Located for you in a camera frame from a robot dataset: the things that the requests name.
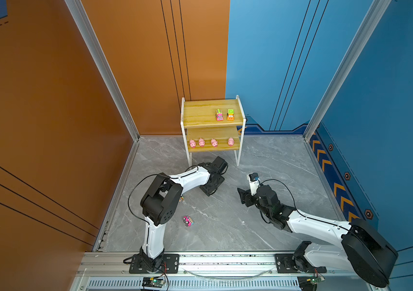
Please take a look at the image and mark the green circuit board left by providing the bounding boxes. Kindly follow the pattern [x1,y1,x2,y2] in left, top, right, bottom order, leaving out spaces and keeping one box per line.
[141,276,168,291]

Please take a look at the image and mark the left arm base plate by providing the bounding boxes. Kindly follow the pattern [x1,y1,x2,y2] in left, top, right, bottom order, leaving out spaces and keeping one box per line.
[129,253,179,274]

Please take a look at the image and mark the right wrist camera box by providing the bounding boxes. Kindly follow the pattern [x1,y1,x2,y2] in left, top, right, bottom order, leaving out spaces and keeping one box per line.
[248,173,260,196]

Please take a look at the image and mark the green toy car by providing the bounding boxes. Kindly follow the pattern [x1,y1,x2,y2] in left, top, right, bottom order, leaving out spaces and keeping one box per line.
[226,109,235,121]

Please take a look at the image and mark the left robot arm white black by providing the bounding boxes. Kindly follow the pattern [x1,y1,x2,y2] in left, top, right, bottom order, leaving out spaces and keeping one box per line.
[136,157,228,272]

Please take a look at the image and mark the aluminium corner post right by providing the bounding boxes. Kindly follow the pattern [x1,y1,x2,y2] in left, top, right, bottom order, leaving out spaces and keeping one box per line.
[303,0,391,143]

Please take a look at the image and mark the pink purple toy car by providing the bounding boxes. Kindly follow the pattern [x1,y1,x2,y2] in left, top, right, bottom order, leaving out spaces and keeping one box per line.
[216,109,224,121]

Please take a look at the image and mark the aluminium corner post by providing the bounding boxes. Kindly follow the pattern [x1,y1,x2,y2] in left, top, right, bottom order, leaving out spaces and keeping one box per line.
[64,0,140,141]
[303,0,391,143]

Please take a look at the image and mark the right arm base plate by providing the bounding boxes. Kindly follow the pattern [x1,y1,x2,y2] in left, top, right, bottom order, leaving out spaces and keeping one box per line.
[274,253,327,274]

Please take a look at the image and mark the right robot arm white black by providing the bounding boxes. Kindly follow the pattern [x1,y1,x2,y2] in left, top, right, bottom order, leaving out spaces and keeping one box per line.
[237,184,398,288]

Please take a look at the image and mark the aluminium corner post left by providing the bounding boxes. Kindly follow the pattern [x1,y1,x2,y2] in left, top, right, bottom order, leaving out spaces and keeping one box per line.
[64,0,140,141]

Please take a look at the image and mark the circuit board right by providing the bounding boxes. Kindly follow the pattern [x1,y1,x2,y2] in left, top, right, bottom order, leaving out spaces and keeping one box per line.
[297,275,326,291]

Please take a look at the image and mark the white frame wooden shelf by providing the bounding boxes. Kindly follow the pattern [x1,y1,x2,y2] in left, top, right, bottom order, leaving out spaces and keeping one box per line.
[180,96,246,166]

